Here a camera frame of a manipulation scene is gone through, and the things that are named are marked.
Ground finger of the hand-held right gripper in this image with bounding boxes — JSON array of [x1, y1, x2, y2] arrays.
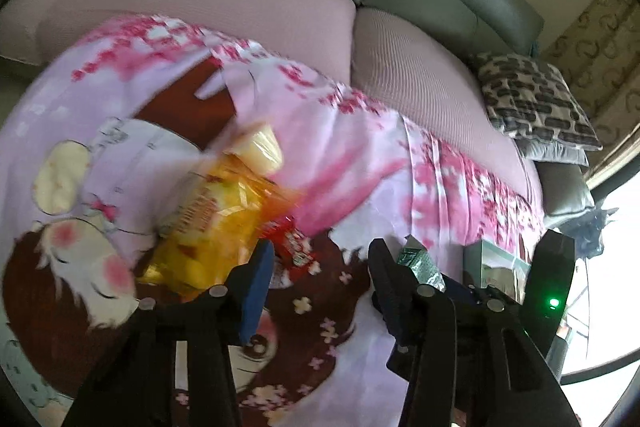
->
[[442, 274, 483, 305], [387, 339, 426, 380]]

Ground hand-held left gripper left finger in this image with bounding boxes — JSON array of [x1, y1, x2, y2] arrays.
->
[[62, 239, 276, 427]]

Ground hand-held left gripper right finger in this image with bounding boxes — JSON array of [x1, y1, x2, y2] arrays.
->
[[367, 238, 576, 427]]

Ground grey green box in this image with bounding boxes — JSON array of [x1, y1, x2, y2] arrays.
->
[[462, 239, 533, 303]]

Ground green white snack packet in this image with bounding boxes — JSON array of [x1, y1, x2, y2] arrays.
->
[[395, 248, 447, 293]]

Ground yellow snack bag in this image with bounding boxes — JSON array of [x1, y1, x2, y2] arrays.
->
[[137, 152, 301, 300]]

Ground grey blue plastic bag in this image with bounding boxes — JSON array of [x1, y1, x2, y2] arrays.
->
[[575, 207, 621, 258]]

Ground shiny red candy packet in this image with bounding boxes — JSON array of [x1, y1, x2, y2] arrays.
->
[[260, 217, 321, 275]]

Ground grey pillow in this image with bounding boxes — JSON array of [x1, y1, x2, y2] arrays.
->
[[515, 139, 591, 168]]

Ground pale yellow snack packet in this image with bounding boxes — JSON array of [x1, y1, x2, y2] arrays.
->
[[222, 122, 285, 175]]

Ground pink printed blanket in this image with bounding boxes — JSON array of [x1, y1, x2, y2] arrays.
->
[[0, 12, 546, 427]]

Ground black white patterned pillow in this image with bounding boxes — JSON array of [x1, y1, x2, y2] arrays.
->
[[472, 52, 603, 152]]

